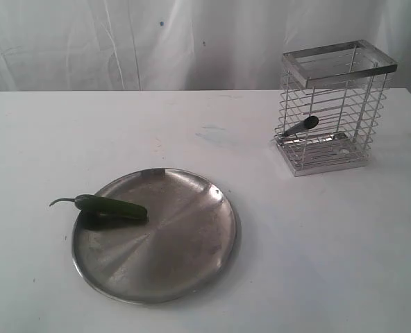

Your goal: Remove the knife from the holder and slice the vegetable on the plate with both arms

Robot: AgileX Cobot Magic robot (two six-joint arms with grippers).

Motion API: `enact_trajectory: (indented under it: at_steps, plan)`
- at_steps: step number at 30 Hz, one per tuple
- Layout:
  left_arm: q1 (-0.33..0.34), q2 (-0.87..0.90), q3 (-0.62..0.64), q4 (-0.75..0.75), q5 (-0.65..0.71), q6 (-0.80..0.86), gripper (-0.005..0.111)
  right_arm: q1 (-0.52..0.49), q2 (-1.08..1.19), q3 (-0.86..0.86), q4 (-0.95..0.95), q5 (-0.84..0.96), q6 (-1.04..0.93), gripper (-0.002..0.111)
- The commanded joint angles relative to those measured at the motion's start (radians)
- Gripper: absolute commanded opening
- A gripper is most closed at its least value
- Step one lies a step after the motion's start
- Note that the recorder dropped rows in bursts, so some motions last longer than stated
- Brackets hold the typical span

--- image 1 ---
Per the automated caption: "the round steel plate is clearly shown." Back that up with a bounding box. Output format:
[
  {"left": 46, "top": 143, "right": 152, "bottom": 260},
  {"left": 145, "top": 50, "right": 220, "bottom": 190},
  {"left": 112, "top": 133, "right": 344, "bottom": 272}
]
[{"left": 72, "top": 168, "right": 240, "bottom": 304}]

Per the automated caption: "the black handled serrated knife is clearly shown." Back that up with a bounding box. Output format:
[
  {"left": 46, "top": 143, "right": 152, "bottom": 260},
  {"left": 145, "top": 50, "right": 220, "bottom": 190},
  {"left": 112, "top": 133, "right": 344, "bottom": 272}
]
[{"left": 281, "top": 116, "right": 319, "bottom": 137}]

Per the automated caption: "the chrome wire utensil holder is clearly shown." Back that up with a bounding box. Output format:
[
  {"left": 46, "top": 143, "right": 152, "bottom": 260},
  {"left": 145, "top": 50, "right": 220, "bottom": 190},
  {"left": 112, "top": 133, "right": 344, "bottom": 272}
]
[{"left": 274, "top": 40, "right": 398, "bottom": 176}]

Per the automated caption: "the green chili pepper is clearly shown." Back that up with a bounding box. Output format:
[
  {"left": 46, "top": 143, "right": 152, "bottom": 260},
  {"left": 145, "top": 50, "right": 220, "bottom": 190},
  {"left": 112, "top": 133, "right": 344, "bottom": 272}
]
[{"left": 49, "top": 194, "right": 148, "bottom": 220}]

